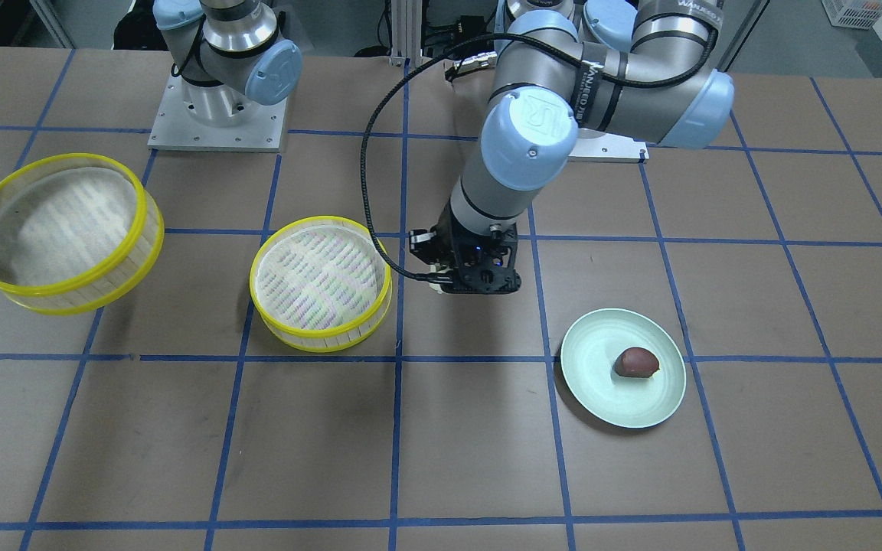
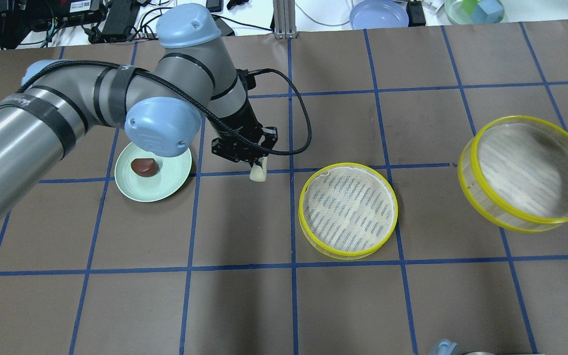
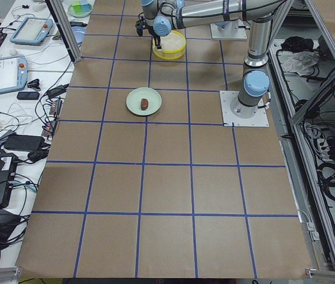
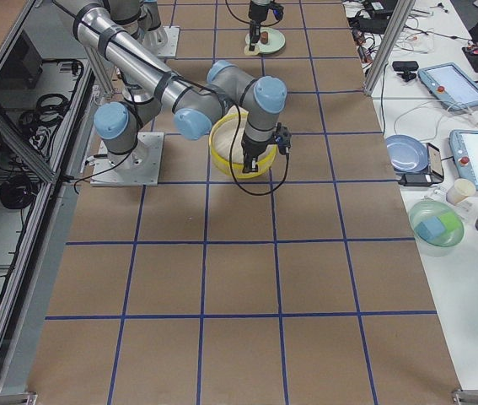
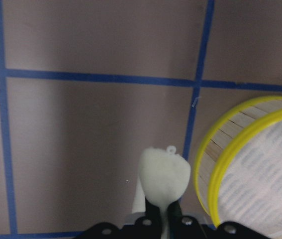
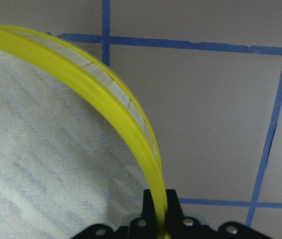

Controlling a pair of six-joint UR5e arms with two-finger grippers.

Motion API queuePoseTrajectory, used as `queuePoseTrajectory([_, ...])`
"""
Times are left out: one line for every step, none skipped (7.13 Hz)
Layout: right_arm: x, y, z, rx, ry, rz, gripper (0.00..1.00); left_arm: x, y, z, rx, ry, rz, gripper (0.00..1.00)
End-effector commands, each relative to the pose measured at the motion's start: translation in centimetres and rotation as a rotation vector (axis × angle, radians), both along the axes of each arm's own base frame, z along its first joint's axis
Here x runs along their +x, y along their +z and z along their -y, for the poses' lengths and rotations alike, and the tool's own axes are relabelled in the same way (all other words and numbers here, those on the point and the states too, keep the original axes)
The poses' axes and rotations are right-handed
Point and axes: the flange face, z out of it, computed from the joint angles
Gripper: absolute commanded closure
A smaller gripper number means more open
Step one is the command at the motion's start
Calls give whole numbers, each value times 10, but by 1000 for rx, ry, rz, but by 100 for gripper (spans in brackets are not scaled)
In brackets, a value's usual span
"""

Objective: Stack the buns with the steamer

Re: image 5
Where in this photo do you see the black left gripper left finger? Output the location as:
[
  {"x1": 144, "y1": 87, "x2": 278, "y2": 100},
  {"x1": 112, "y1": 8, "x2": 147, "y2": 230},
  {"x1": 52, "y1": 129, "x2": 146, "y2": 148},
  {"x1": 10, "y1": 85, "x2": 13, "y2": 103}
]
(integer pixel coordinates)
[{"x1": 145, "y1": 199, "x2": 162, "y2": 239}]

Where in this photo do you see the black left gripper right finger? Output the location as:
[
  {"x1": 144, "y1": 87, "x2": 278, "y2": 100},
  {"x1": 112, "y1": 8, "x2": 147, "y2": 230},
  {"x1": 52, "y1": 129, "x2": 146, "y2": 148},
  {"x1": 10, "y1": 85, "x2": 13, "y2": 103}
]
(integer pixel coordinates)
[{"x1": 167, "y1": 200, "x2": 183, "y2": 239}]

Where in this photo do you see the white rectangular bun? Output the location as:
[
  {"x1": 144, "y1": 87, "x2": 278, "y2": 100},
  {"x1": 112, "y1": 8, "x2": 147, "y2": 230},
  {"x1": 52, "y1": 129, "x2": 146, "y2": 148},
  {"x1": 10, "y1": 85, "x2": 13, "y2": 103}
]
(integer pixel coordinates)
[{"x1": 132, "y1": 145, "x2": 191, "y2": 239}]

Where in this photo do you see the yellow bamboo steamer basket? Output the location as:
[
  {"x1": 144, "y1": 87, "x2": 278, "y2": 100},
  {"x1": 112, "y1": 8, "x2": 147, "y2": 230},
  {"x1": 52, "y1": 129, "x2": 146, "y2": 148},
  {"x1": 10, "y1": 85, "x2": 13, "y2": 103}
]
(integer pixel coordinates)
[{"x1": 193, "y1": 96, "x2": 282, "y2": 239}]

